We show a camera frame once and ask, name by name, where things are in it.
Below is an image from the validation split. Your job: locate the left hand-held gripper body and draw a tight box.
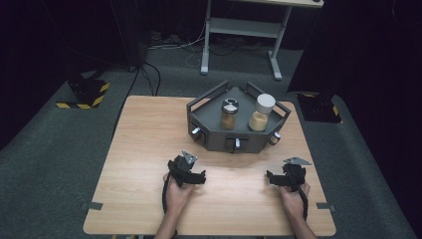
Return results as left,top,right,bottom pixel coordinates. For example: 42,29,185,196
167,150,199,188

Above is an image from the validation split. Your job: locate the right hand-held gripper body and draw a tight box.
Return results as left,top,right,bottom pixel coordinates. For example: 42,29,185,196
282,156,314,193

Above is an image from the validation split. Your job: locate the black corner rack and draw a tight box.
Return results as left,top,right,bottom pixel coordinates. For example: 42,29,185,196
186,80,293,155

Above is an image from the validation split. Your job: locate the white lid spice jar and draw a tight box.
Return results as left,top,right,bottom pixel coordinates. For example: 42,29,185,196
248,93,277,132

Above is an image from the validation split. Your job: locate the silver lid spice jar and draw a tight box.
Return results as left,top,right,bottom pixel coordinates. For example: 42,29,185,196
220,98,240,131

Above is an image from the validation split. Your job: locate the person's right hand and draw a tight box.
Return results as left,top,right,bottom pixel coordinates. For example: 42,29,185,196
278,182,312,221

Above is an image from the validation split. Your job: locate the person's left hand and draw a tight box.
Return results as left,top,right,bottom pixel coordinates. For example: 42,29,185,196
162,172,196,217

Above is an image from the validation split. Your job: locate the grey tape piece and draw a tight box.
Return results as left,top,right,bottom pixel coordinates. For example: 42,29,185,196
80,201,105,211
316,202,337,212

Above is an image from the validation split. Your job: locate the yellow black striped stand base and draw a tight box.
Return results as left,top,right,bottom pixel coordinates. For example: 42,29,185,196
295,92,343,124
55,77,110,111

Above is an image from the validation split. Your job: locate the grey metal desk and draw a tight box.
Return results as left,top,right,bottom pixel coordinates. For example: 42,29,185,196
199,0,325,82

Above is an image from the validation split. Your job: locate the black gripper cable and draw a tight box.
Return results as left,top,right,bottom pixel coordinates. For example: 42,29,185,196
161,177,171,214
298,184,311,222

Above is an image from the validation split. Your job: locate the black floor cable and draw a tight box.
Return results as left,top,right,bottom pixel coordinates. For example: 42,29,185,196
112,61,162,133

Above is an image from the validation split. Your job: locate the white floor cable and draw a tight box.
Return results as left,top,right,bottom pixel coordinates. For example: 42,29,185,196
147,23,207,68

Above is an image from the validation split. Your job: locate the black stand post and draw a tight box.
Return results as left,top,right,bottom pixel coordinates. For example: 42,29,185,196
109,0,149,73

